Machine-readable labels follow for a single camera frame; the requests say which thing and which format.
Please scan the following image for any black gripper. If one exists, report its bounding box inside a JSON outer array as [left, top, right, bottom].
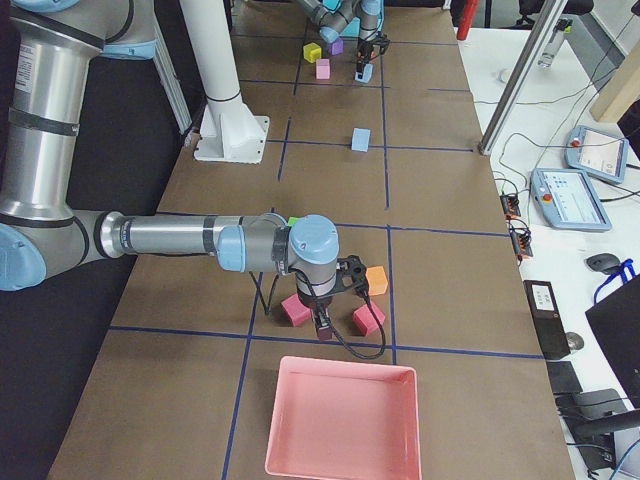
[[297, 289, 333, 341]]

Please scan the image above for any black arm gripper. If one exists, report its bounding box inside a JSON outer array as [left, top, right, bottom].
[[355, 39, 374, 79]]

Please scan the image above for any light blue foam block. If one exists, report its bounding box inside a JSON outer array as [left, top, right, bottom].
[[351, 128, 371, 152]]

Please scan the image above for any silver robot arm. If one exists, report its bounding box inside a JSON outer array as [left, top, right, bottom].
[[1, 1, 222, 324], [297, 1, 389, 340]]

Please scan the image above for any red foam block rear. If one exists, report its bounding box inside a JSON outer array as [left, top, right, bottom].
[[281, 294, 312, 327]]

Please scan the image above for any red foam block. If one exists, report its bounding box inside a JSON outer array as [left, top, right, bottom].
[[281, 294, 312, 327], [352, 302, 386, 336]]

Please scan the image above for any purple foam block left side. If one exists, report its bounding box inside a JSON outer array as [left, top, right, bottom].
[[326, 37, 344, 56]]

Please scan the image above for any pink foam block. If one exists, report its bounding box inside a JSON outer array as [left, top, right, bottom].
[[315, 58, 331, 80]]

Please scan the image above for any red foam block front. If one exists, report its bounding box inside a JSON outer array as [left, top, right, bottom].
[[352, 302, 386, 336]]

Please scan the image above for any yellow foam block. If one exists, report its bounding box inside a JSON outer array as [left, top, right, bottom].
[[303, 42, 322, 64]]

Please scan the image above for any orange foam block right side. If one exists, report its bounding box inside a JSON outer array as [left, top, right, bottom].
[[366, 266, 389, 296]]

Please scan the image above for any pink plastic tray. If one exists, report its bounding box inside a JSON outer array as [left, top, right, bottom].
[[265, 356, 422, 479]]

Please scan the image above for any red fire extinguisher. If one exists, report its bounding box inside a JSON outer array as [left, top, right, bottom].
[[456, 0, 479, 41]]

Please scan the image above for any plastic water bottle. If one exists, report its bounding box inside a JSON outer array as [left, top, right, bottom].
[[537, 18, 573, 68]]

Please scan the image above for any orange black connector far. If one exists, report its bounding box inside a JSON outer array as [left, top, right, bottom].
[[499, 193, 521, 219]]

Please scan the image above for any orange black connector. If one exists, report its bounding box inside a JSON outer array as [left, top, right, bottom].
[[499, 193, 521, 219], [508, 222, 533, 260]]

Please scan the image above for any orange black connector near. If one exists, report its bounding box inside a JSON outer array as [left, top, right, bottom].
[[508, 222, 533, 260]]

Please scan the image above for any black power box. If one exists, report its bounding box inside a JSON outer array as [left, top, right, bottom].
[[523, 280, 570, 360]]

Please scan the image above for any teach pendant near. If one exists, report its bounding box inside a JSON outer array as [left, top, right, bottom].
[[531, 168, 612, 232]]

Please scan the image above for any teach pendant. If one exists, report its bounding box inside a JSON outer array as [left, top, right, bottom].
[[564, 125, 630, 185], [531, 168, 612, 232]]

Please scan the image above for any teach pendant far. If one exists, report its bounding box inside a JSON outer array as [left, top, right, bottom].
[[564, 125, 630, 185]]

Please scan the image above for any black monitor stand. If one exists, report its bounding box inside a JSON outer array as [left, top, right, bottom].
[[555, 389, 639, 472]]

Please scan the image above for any black computer mouse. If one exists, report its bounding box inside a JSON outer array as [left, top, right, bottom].
[[585, 253, 621, 275]]

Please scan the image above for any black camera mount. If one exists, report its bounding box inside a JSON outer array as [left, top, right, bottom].
[[373, 32, 390, 55], [333, 255, 369, 299]]

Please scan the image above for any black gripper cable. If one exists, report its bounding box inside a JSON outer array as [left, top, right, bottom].
[[252, 272, 387, 360]]

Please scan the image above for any aluminium frame post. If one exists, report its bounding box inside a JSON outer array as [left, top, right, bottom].
[[478, 0, 568, 156]]

